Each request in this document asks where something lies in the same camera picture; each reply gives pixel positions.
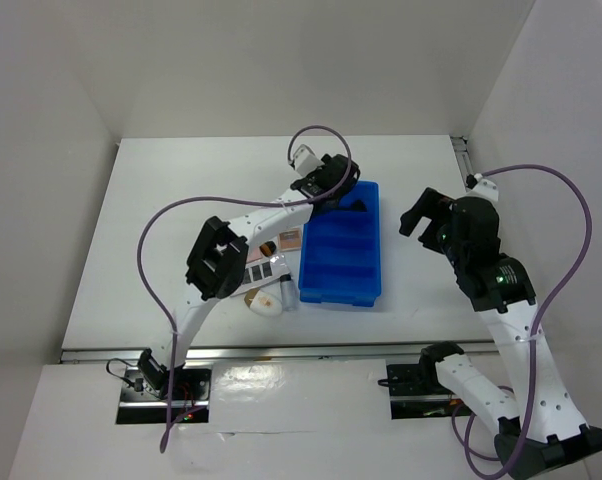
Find pink blush compact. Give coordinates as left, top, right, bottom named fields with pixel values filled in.
left=278, top=228, right=303, bottom=251

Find short kabuki makeup brush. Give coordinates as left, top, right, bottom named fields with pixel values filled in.
left=259, top=240, right=277, bottom=258

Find black eyeshadow palette pack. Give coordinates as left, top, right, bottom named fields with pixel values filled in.
left=233, top=254, right=290, bottom=296

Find clear small bottle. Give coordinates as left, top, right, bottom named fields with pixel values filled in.
left=279, top=274, right=298, bottom=311

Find white egg-shaped foundation bottle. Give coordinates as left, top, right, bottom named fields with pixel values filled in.
left=244, top=289, right=283, bottom=317

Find pink paper packet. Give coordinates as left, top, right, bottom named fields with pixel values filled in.
left=246, top=245, right=267, bottom=264

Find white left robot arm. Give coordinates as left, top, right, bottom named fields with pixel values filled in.
left=136, top=148, right=360, bottom=399

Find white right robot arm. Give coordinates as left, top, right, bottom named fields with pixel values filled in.
left=400, top=188, right=602, bottom=479

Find blue plastic organizer tray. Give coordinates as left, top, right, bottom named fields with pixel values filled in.
left=298, top=181, right=382, bottom=307

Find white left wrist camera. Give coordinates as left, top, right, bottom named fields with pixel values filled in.
left=288, top=144, right=322, bottom=177

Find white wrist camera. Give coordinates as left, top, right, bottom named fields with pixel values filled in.
left=288, top=144, right=322, bottom=177
left=465, top=173, right=499, bottom=204

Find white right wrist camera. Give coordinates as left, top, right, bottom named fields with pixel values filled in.
left=465, top=173, right=499, bottom=204

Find aluminium rail right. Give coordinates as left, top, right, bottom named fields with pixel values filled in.
left=450, top=136, right=475, bottom=186

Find aluminium rail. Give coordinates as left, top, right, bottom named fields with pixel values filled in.
left=450, top=136, right=475, bottom=186
left=59, top=340, right=497, bottom=365

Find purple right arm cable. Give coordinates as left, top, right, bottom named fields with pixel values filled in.
left=450, top=164, right=593, bottom=480

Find aluminium rail front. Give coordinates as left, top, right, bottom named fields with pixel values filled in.
left=59, top=340, right=497, bottom=365

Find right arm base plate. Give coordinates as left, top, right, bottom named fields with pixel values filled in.
left=377, top=364, right=470, bottom=420

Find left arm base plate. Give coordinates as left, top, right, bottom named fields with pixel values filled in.
left=116, top=368, right=212, bottom=425

